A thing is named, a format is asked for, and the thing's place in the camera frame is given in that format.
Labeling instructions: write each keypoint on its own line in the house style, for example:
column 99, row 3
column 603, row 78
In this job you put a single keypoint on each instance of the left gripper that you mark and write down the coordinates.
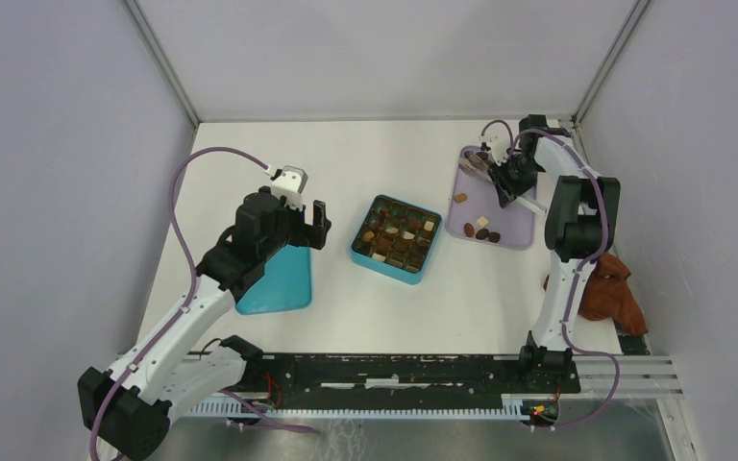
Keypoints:
column 307, row 234

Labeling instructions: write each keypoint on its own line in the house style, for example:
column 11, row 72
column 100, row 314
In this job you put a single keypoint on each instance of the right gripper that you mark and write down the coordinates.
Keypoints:
column 498, row 174

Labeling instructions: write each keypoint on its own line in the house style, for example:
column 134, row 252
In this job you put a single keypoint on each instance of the metal tongs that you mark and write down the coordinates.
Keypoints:
column 479, row 171

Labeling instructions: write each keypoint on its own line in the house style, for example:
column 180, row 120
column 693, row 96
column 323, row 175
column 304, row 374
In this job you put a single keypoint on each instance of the teal tin lid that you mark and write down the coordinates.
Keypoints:
column 285, row 286

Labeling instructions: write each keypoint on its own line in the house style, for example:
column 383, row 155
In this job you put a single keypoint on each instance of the teal chocolate tin box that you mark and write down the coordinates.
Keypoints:
column 396, row 239

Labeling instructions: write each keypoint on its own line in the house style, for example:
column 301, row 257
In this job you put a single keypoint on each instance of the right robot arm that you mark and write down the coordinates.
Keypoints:
column 580, row 223

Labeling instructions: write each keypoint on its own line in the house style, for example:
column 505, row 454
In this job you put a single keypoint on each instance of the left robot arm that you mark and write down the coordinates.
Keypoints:
column 131, row 404

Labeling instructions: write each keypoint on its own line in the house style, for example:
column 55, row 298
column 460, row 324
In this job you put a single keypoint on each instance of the lilac plastic tray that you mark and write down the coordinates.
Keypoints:
column 471, row 199

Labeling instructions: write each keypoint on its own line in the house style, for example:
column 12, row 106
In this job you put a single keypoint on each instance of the brown cloth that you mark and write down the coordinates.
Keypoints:
column 595, row 290

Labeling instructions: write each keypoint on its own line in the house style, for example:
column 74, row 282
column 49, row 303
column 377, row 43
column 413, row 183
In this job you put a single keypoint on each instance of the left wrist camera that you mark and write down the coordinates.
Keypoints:
column 288, row 183

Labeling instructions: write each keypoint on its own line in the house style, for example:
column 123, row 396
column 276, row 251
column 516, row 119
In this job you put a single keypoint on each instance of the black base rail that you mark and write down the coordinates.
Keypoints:
column 300, row 381

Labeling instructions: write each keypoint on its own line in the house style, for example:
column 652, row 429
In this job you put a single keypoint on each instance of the white cable duct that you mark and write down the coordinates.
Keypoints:
column 226, row 407

